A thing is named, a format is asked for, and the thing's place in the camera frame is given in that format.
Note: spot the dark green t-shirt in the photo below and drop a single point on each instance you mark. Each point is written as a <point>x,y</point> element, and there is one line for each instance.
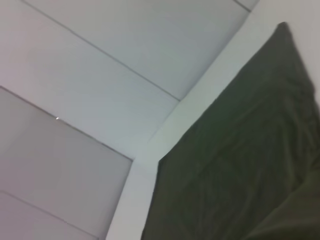
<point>237,162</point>

